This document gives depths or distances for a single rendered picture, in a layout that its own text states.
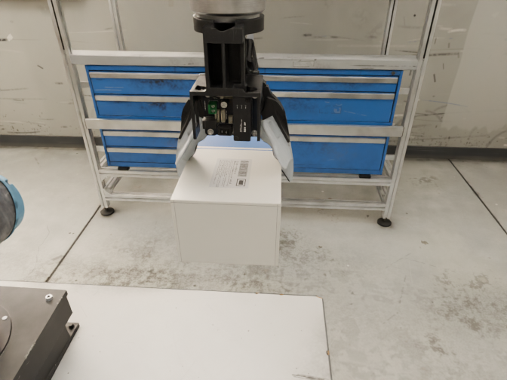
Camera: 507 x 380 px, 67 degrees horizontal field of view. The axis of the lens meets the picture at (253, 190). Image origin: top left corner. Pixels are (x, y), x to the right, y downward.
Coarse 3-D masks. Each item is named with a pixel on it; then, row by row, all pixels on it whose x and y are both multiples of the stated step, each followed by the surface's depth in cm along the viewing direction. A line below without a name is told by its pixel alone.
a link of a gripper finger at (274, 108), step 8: (264, 88) 44; (264, 96) 44; (272, 96) 44; (264, 104) 45; (272, 104) 44; (280, 104) 45; (264, 112) 45; (272, 112) 44; (280, 112) 45; (280, 120) 45; (280, 128) 46; (288, 136) 47
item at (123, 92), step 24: (96, 72) 185; (120, 72) 185; (144, 72) 185; (168, 72) 184; (192, 72) 184; (96, 96) 192; (120, 96) 191; (144, 96) 191; (168, 96) 191; (120, 144) 207; (144, 144) 206; (168, 144) 205
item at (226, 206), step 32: (192, 160) 49; (224, 160) 49; (256, 160) 49; (192, 192) 42; (224, 192) 42; (256, 192) 42; (192, 224) 43; (224, 224) 42; (256, 224) 42; (192, 256) 45; (224, 256) 45; (256, 256) 45
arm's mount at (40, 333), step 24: (0, 288) 74; (24, 288) 74; (0, 312) 69; (24, 312) 69; (48, 312) 69; (0, 336) 65; (24, 336) 65; (48, 336) 69; (72, 336) 77; (0, 360) 62; (24, 360) 62; (48, 360) 69
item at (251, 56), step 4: (248, 40) 41; (252, 40) 41; (248, 44) 41; (252, 44) 41; (248, 48) 41; (252, 48) 41; (248, 52) 41; (252, 52) 41; (248, 56) 41; (252, 56) 41; (256, 56) 46; (248, 60) 41; (252, 60) 42; (256, 60) 46; (248, 64) 42; (252, 64) 42; (256, 64) 46; (252, 68) 44; (256, 68) 47
